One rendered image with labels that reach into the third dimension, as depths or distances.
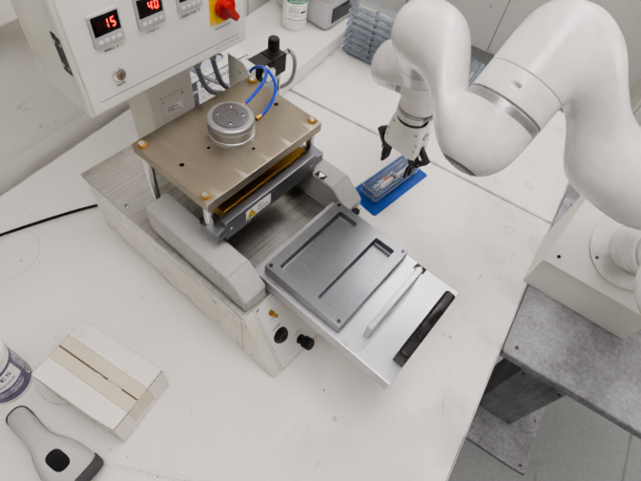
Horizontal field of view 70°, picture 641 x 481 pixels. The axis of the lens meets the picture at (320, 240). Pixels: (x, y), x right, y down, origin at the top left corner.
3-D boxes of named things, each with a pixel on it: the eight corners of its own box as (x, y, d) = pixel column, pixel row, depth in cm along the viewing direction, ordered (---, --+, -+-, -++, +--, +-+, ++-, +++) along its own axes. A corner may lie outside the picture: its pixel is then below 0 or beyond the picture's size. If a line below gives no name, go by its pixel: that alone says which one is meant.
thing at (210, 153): (120, 162, 83) (100, 104, 72) (243, 90, 98) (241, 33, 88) (212, 240, 76) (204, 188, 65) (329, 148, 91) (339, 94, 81)
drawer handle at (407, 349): (391, 360, 73) (398, 350, 70) (440, 298, 80) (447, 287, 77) (402, 367, 72) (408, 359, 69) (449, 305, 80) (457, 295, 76)
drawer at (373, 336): (253, 281, 82) (253, 258, 76) (329, 212, 93) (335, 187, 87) (383, 391, 74) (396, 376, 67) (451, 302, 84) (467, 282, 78)
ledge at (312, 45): (136, 103, 131) (133, 90, 127) (299, -8, 175) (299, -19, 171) (218, 150, 124) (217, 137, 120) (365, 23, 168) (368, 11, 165)
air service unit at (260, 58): (235, 111, 101) (232, 51, 89) (279, 84, 108) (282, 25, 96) (252, 123, 99) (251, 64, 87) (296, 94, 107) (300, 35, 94)
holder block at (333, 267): (264, 272, 79) (264, 264, 77) (336, 208, 89) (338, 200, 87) (337, 333, 74) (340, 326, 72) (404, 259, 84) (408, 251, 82)
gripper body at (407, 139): (442, 117, 104) (426, 153, 113) (407, 94, 108) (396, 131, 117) (422, 132, 101) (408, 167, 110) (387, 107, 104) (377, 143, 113)
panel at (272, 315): (280, 371, 91) (252, 310, 80) (368, 278, 106) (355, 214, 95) (288, 376, 90) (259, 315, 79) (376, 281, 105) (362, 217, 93)
